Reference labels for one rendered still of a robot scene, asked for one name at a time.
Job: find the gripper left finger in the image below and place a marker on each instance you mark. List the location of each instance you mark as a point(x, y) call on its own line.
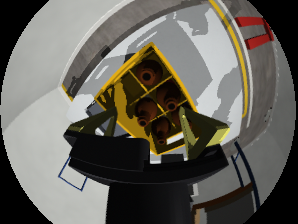
point(90, 124)

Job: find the yellow crate with cross dividers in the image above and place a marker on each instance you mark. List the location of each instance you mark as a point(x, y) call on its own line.
point(121, 93)

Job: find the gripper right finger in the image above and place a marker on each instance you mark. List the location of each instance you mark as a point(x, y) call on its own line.
point(213, 132)

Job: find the brown glass bottle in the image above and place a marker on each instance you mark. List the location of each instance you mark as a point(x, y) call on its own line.
point(161, 127)

